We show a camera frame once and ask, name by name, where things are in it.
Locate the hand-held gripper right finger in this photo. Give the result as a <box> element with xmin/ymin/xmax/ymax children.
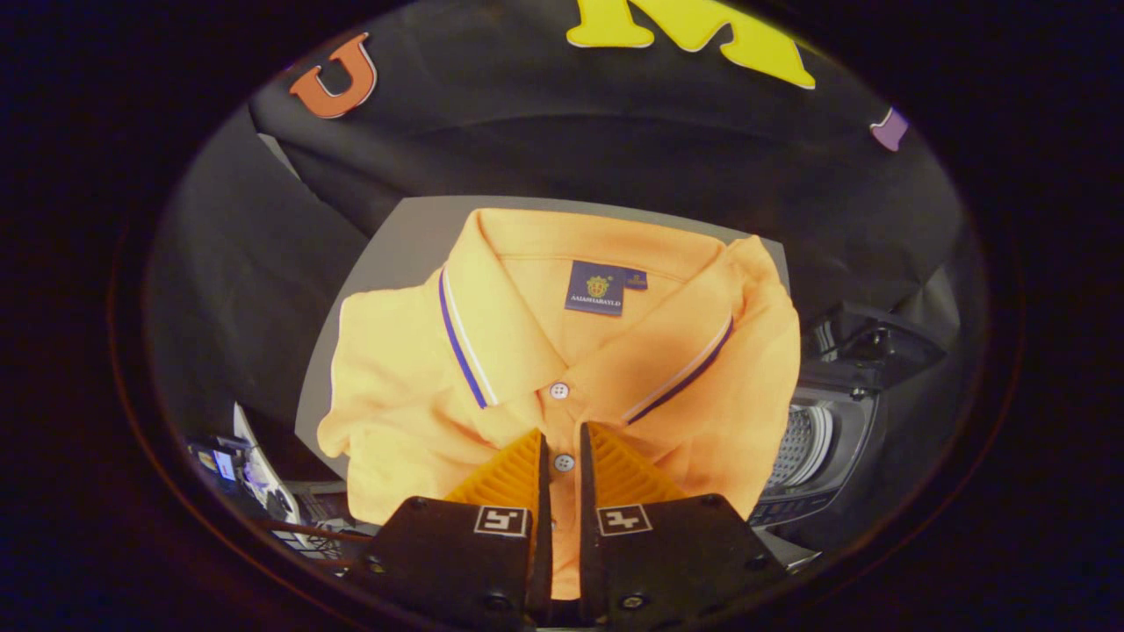
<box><xmin>578</xmin><ymin>421</ymin><xmax>789</xmax><ymax>631</ymax></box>

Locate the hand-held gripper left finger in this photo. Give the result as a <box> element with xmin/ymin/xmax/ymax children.
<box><xmin>345</xmin><ymin>427</ymin><xmax>555</xmax><ymax>632</ymax></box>

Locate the dark grey washing machine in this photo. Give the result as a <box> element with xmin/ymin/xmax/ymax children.
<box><xmin>751</xmin><ymin>377</ymin><xmax>883</xmax><ymax>529</ymax></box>

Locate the orange polo shirt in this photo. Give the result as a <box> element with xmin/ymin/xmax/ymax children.
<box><xmin>316</xmin><ymin>208</ymin><xmax>802</xmax><ymax>602</ymax></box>

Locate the bright screen device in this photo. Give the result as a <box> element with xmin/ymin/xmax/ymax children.
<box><xmin>189</xmin><ymin>404</ymin><xmax>295</xmax><ymax>528</ymax></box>

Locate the grey cabinet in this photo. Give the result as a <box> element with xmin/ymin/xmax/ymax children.
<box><xmin>294</xmin><ymin>195</ymin><xmax>791</xmax><ymax>479</ymax></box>

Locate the black backdrop cloth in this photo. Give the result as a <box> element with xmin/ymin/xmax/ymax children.
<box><xmin>145</xmin><ymin>0</ymin><xmax>989</xmax><ymax>563</ymax></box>

